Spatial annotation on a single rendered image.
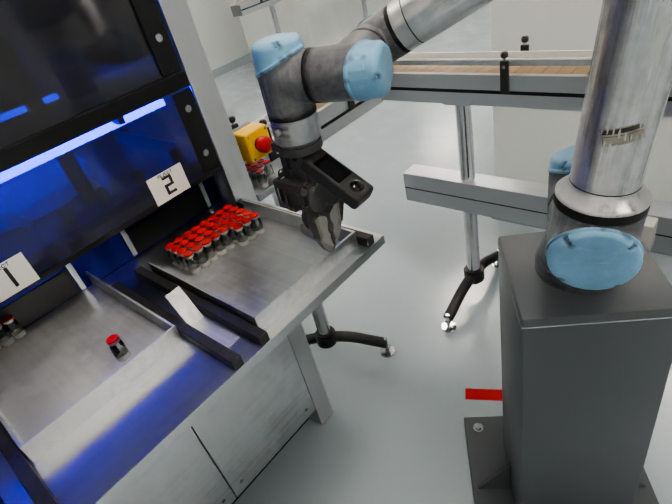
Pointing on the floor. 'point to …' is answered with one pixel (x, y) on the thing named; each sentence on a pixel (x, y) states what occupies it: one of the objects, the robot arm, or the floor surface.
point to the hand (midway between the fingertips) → (333, 246)
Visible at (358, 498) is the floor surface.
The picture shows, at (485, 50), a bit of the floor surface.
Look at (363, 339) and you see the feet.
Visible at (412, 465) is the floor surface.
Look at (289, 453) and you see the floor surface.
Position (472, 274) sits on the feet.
